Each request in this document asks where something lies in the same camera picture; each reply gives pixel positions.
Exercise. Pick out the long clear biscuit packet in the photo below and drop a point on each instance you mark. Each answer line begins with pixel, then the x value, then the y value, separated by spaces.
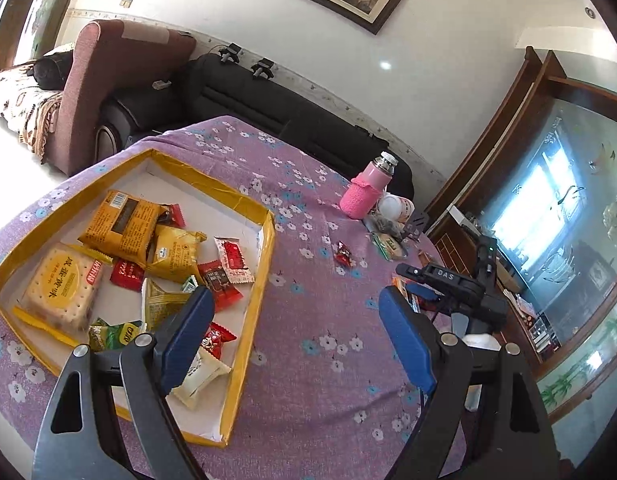
pixel 61 285

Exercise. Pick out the grey mesh pouch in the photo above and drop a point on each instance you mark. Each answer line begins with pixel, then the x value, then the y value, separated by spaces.
pixel 386 224

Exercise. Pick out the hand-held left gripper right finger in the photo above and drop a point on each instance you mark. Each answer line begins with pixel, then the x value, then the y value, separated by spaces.
pixel 406 340

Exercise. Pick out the purple floral tablecloth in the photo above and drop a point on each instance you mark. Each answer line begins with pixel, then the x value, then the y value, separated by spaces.
pixel 308 360

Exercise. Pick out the dark red round packet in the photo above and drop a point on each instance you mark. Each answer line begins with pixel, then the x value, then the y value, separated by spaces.
pixel 429 304

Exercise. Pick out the ceiling spotlight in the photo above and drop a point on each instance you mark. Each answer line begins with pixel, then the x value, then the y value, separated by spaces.
pixel 588 12

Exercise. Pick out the person's right hand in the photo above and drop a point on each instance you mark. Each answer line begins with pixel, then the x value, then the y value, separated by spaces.
pixel 481 340

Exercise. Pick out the yellow green snack packet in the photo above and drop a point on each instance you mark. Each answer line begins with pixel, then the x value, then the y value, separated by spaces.
pixel 161 305

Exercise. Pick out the small red candy packet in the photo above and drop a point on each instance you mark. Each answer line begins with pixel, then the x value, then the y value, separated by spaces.
pixel 174 216

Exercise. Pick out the yellow sandwich cracker packet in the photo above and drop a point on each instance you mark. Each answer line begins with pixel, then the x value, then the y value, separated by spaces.
pixel 176 252

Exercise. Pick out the black sofa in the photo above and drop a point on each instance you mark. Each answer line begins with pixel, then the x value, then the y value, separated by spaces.
pixel 263 105

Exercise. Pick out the floral sofa throw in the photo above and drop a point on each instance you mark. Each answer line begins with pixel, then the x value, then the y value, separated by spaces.
pixel 13 90

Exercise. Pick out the white cup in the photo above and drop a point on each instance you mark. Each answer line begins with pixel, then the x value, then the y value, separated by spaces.
pixel 396 207

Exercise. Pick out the round cracker packet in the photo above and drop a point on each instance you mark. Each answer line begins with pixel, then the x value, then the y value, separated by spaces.
pixel 388 245

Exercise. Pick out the yellow cardboard box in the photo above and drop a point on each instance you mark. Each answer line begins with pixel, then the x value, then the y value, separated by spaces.
pixel 198 205

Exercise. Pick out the wooden cabinet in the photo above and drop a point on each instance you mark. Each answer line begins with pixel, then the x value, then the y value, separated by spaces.
pixel 488 150

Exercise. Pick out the maroon sofa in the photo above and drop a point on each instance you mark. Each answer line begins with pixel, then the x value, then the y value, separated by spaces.
pixel 103 60

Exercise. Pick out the white red snack packet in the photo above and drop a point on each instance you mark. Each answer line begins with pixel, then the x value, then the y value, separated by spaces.
pixel 233 260

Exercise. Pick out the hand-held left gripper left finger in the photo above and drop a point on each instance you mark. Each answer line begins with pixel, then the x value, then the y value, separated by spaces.
pixel 188 335

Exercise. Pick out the black cushion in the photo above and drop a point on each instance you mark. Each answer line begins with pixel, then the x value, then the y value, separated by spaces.
pixel 53 67

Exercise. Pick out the pink bottle with knitted sleeve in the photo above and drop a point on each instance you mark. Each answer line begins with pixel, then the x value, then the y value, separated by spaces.
pixel 361 195

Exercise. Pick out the orange cake packet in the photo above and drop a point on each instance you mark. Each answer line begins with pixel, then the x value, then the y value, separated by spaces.
pixel 121 222

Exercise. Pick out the dark red long packet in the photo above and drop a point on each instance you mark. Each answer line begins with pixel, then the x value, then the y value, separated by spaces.
pixel 126 275

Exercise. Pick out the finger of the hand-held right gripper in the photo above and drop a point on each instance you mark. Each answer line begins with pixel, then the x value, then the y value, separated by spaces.
pixel 423 291
pixel 411 271

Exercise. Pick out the black clamp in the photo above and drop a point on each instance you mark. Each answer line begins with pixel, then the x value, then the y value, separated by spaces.
pixel 262 69
pixel 231 52

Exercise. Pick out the dark red candy packet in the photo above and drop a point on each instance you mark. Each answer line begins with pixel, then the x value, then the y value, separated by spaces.
pixel 218 282

